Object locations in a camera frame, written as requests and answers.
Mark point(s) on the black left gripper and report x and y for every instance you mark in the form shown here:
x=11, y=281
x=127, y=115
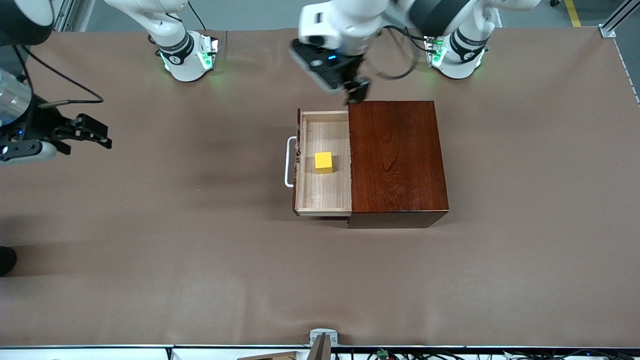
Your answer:
x=356, y=81

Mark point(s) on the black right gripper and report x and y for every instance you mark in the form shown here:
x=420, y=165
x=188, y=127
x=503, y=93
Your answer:
x=48, y=124

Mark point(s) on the yellow cube block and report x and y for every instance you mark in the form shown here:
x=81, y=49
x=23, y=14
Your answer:
x=323, y=162

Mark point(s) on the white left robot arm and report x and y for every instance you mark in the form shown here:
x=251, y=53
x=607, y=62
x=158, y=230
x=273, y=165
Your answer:
x=350, y=20

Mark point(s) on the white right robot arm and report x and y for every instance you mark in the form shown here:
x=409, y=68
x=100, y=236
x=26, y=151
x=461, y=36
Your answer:
x=182, y=60

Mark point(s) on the dark brown wooden cabinet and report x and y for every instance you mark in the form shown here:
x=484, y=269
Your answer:
x=400, y=175

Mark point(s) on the black round object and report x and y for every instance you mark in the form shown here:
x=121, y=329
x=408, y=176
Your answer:
x=6, y=261

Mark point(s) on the brown table cover sheet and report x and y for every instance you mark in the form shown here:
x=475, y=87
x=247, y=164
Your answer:
x=250, y=275

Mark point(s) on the aluminium extrusion bar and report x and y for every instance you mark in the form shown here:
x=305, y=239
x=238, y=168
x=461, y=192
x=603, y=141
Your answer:
x=617, y=17

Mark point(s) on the tan cardboard piece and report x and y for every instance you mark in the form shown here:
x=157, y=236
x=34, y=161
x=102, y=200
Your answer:
x=275, y=357

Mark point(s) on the aluminium frame structure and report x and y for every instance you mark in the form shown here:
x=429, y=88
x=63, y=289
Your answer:
x=65, y=15

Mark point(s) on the grey metal bracket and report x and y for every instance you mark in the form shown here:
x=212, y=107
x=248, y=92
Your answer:
x=315, y=332

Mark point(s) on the grey camera post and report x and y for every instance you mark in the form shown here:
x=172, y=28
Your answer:
x=320, y=350

